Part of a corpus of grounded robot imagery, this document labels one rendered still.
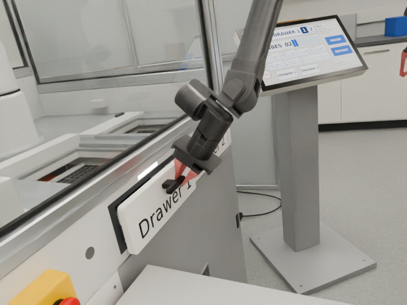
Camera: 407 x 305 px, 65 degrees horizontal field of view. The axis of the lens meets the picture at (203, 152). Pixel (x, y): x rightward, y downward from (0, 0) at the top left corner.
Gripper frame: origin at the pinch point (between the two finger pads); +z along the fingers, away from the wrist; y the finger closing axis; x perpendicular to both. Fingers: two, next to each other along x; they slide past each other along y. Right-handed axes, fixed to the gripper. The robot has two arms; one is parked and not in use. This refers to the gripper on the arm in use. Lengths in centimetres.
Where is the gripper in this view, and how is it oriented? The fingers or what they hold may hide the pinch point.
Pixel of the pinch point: (180, 180)
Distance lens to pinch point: 74.3
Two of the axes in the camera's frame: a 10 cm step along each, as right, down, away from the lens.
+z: -4.5, 7.3, 5.1
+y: -8.0, -5.8, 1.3
